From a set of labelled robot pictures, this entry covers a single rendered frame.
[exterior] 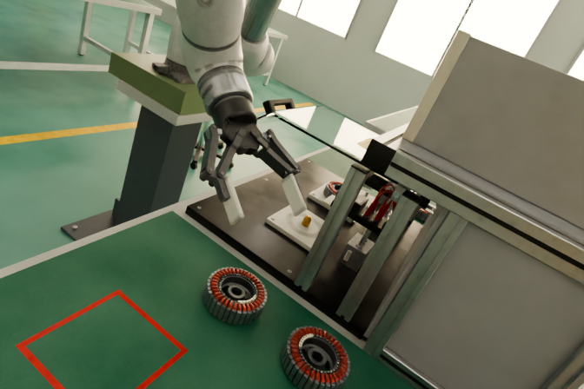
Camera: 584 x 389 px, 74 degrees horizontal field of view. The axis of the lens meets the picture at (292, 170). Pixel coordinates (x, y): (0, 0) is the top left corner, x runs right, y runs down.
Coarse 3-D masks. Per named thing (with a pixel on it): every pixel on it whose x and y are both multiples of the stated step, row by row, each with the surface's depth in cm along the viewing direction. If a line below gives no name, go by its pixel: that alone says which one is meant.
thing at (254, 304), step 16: (224, 272) 72; (240, 272) 74; (208, 288) 68; (240, 288) 72; (256, 288) 72; (208, 304) 67; (224, 304) 66; (240, 304) 67; (256, 304) 68; (224, 320) 66; (240, 320) 67
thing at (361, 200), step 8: (328, 200) 94; (360, 200) 90; (352, 208) 89; (360, 208) 89; (352, 216) 89; (360, 216) 88; (368, 224) 88; (376, 224) 88; (368, 232) 89; (376, 232) 87; (360, 240) 90
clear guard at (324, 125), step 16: (272, 112) 74; (288, 112) 79; (304, 112) 83; (320, 112) 88; (304, 128) 73; (320, 128) 77; (336, 128) 82; (352, 128) 87; (336, 144) 72; (352, 144) 75; (384, 176) 67
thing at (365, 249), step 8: (352, 240) 93; (368, 240) 96; (344, 248) 91; (352, 248) 90; (360, 248) 91; (368, 248) 92; (352, 256) 91; (360, 256) 90; (344, 264) 92; (352, 264) 91; (360, 264) 90
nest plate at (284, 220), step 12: (276, 216) 98; (288, 216) 100; (300, 216) 102; (312, 216) 105; (276, 228) 95; (288, 228) 95; (300, 228) 97; (312, 228) 99; (300, 240) 92; (312, 240) 94
